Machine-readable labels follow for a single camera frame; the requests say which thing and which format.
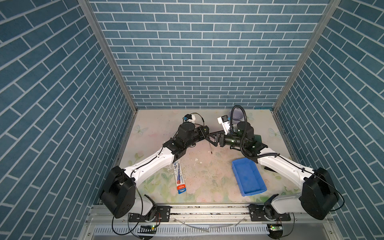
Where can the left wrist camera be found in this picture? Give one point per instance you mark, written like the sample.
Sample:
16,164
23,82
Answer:
189,118

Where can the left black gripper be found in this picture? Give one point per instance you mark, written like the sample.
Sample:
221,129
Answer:
199,130

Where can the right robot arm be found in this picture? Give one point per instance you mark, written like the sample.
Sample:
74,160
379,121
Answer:
318,194

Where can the dark green block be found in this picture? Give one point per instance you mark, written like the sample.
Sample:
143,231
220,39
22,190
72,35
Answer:
257,140

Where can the toothpaste tube box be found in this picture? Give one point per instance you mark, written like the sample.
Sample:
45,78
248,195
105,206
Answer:
179,177

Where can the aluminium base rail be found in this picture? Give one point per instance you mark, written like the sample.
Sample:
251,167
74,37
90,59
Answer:
228,214

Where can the lavender ceramic cup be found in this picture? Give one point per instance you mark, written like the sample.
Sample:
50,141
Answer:
237,116

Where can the blue plastic bin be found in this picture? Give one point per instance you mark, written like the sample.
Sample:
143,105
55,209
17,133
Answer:
248,177

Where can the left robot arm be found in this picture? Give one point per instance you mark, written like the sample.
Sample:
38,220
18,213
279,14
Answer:
121,185

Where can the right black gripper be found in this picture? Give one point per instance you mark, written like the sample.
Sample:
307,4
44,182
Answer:
217,133

